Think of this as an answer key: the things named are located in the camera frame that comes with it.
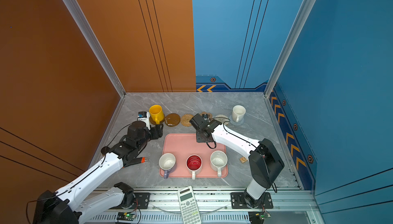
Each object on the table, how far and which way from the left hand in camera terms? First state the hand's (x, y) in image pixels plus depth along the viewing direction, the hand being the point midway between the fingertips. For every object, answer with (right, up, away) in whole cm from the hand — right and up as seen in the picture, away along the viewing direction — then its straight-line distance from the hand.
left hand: (158, 124), depth 82 cm
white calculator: (+17, -37, -10) cm, 42 cm away
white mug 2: (+33, -21, +3) cm, 39 cm away
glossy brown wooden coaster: (+4, 0, +22) cm, 22 cm away
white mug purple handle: (+4, -21, +2) cm, 22 cm away
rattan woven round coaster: (+12, 0, +23) cm, 26 cm away
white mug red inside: (+19, -22, +2) cm, 29 cm away
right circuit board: (+49, -42, -11) cm, 65 cm away
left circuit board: (-12, -42, -11) cm, 45 cm away
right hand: (+23, -8, +5) cm, 25 cm away
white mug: (+48, +6, +18) cm, 51 cm away
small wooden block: (+47, -21, +3) cm, 51 cm away
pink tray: (+12, -15, +14) cm, 23 cm away
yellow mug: (-5, +5, +15) cm, 17 cm away
